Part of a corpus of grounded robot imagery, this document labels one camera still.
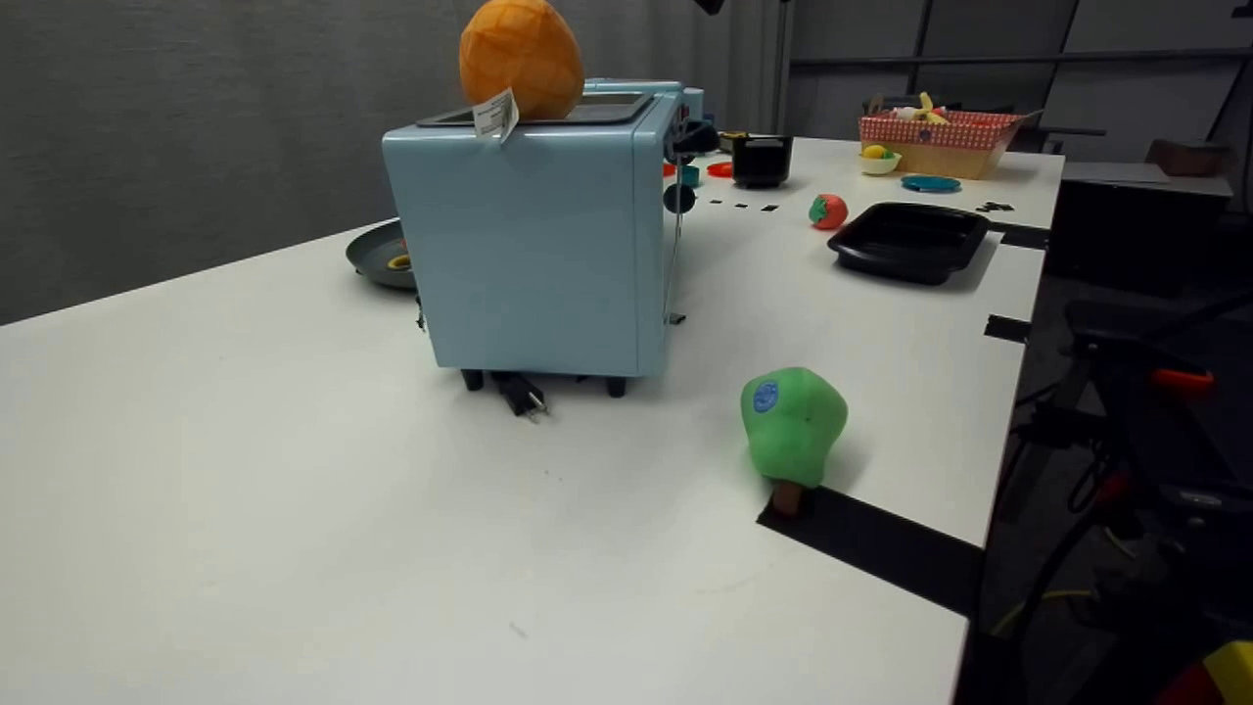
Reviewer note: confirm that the yellow clamp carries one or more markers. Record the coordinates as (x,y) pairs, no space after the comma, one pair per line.
(1230,668)

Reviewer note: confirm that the black cup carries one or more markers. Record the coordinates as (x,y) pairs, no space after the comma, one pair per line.
(761,163)

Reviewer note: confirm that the small teal plate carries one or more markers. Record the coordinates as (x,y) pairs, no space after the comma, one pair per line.
(931,182)

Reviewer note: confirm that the light blue toaster oven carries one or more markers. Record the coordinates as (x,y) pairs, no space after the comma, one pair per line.
(534,248)

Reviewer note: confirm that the dark grey pan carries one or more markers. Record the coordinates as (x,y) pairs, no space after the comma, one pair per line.
(375,254)

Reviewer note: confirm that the pink checkered basket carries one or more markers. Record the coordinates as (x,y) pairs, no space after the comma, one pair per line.
(943,143)

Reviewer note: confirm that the orange fruit plushie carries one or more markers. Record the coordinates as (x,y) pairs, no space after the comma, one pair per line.
(520,57)

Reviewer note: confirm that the black ridged plastic tray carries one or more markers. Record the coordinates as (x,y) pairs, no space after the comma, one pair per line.
(913,238)

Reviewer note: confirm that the red tomato plushie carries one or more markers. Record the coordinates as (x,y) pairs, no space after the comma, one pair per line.
(822,214)

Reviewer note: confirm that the green toy apple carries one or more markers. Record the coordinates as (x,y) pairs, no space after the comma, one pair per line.
(787,424)

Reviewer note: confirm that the black box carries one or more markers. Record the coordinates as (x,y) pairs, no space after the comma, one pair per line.
(1138,236)

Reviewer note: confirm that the small red toy food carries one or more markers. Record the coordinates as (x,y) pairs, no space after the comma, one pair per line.
(722,171)

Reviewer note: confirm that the black power plug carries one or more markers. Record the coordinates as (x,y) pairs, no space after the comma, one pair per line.
(527,396)

